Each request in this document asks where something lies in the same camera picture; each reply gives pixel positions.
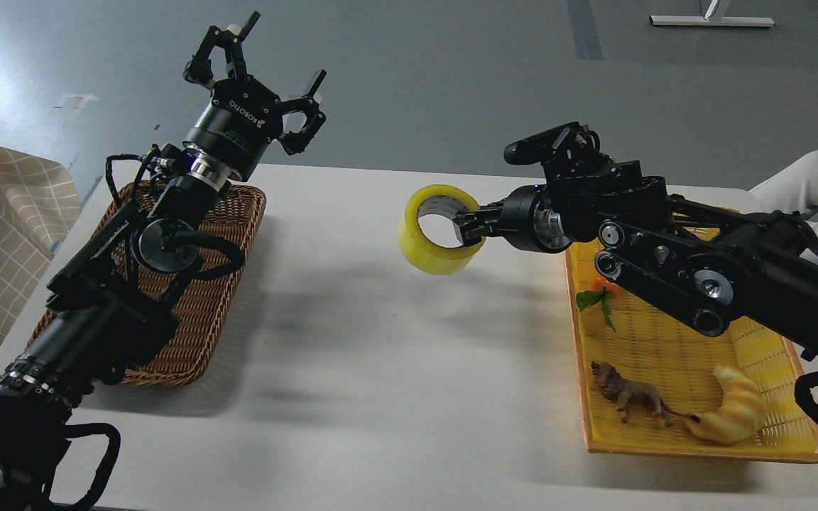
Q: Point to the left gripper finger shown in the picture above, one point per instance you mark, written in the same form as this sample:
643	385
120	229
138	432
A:
295	142
198	70

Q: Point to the orange toy carrot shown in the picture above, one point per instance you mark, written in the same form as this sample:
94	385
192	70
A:
600	294

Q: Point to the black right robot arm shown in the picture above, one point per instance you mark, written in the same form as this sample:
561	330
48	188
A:
702	265

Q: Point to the white metal stand base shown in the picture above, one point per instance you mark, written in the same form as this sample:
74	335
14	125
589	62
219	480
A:
714	15

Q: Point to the brown toy lion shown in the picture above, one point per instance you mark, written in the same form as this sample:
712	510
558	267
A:
624	392

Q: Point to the brown wicker basket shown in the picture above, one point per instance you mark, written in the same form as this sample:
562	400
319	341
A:
196	305

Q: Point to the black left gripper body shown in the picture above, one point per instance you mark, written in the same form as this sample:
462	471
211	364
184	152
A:
237	126

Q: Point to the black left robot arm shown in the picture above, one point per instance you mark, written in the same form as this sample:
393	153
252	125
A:
47	463

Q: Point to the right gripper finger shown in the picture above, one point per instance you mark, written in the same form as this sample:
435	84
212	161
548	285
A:
484	217
473	233

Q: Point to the yellow tape roll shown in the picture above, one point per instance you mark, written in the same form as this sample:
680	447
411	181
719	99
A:
420	251

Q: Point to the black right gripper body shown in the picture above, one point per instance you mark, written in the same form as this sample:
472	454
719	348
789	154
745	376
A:
520	221

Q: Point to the yellow toy croissant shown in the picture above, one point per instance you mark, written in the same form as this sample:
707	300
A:
741	413

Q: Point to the yellow plastic basket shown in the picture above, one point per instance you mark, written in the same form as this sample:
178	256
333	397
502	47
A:
645	345

